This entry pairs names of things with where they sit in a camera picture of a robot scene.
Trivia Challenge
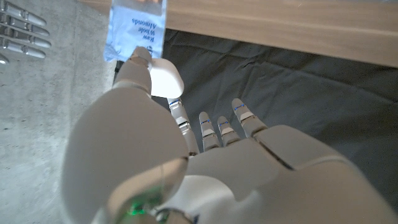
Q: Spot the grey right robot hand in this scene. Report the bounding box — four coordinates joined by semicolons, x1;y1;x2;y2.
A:
0;0;52;65

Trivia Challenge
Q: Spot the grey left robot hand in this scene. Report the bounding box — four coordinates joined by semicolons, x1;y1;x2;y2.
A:
60;45;398;224

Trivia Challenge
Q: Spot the white airpods case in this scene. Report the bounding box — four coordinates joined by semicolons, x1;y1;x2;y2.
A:
149;58;185;100

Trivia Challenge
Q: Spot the blue almond food bag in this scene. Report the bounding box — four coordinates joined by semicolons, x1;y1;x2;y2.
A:
103;0;168;62

